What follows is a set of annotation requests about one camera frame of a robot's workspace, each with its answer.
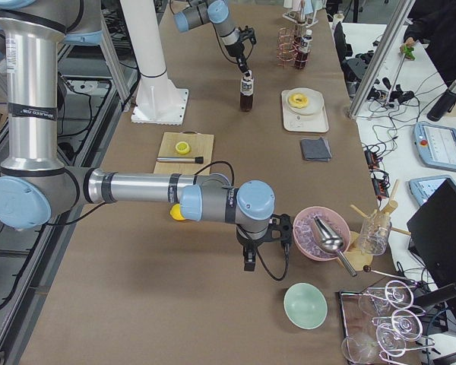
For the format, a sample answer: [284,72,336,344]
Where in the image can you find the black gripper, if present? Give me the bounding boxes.
[224,26,257,78]
[236,214,293,271]

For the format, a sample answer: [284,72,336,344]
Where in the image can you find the tea bottle white cap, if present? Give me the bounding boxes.
[239,76,254,112]

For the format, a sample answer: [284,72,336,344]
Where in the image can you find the tea bottle front right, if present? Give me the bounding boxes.
[293,29,312,70]

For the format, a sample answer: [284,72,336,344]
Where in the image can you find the cream rabbit tray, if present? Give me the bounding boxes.
[281,90,329,133]

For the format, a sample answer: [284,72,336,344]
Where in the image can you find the pink ice bowl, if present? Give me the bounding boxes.
[293,206,350,262]

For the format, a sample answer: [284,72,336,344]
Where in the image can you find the steel ice scoop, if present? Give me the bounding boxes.
[312,216,357,277]

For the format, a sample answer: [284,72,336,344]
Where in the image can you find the glazed donut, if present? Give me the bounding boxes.
[288,93,309,109]

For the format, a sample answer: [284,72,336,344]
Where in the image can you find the white round plate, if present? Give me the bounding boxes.
[283,87,324,116]

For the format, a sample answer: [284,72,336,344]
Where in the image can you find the mint green bowl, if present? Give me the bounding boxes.
[283,283,328,330]

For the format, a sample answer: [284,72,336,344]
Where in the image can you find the grey folded cloth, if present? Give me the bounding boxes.
[300,137,332,162]

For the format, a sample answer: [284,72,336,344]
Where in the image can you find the wooden cup stand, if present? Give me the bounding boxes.
[349,179,411,272]

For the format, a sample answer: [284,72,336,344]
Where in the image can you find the bamboo cutting board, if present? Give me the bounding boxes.
[154,132,214,175]

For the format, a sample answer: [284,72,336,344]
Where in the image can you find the clear glass mug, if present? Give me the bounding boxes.
[357,211,391,256]

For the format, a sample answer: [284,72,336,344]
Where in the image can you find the half lemon slice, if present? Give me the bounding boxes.
[175,141,191,155]

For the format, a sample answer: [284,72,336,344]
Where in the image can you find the steel muddler black tip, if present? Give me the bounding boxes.
[156,156,204,164]

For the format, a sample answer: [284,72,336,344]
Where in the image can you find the yellow lemon near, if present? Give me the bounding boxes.
[169,203,185,221]

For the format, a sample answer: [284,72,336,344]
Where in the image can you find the teach pendant tablet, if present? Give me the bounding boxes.
[408,175,453,206]
[413,122,456,171]

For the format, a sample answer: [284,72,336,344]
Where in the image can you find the black monitor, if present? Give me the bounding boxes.
[407,179,456,287]

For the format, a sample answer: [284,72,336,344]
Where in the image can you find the person in black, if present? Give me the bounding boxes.
[404,1,456,85]

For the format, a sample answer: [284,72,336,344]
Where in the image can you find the black thermos bottle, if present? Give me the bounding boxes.
[426,80,456,122]

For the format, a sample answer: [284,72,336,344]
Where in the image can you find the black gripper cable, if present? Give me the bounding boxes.
[256,243,292,282]

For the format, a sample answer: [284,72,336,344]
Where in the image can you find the copper wire bottle rack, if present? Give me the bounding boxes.
[277,28,307,67]

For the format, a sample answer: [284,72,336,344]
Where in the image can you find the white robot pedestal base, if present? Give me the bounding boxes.
[121,0,188,125]

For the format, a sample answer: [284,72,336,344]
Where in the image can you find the aluminium frame post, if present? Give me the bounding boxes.
[347,0,415,119]

